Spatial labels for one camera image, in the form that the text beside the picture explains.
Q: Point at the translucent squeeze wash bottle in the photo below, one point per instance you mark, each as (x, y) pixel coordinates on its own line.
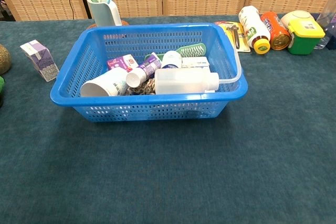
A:
(181, 81)

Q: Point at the white paper cup green print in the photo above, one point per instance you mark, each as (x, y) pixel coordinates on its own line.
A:
(105, 83)

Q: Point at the blue plastic basket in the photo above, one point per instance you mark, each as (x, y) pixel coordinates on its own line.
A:
(147, 100)

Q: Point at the orange drink can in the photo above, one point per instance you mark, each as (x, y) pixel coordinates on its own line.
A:
(275, 28)

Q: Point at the purple tube white cap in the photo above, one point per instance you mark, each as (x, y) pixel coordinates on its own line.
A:
(149, 66)

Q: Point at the blue white spray bottle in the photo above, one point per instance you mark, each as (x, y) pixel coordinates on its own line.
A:
(171, 60)

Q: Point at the white blue carton box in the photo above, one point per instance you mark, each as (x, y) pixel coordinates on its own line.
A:
(195, 62)

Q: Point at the green scrubbing brush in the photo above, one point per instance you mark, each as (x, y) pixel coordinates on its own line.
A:
(191, 49)

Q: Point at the small purple white box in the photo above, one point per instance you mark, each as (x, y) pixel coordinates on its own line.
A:
(122, 62)

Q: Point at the teal table cover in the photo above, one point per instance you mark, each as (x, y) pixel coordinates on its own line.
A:
(168, 171)

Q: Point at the razor in yellow package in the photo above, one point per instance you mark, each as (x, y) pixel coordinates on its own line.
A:
(242, 40)

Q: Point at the woven rattan coaster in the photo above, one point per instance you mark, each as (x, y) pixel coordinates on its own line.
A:
(90, 26)

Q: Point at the pale blue toothbrush holder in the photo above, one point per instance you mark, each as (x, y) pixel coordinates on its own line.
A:
(103, 12)

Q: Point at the white bottle yellow cap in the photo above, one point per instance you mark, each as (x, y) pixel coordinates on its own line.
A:
(253, 26)

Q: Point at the purple white patterned carton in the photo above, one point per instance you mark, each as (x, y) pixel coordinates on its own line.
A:
(42, 60)

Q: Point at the green container yellow lid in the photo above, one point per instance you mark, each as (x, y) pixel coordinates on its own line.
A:
(304, 39)

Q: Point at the beige round bowl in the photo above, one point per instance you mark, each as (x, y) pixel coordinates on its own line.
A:
(298, 15)

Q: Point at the dark blue box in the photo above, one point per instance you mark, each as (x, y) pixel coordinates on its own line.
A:
(333, 43)

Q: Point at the clear water bottle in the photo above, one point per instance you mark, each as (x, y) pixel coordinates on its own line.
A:
(326, 16)

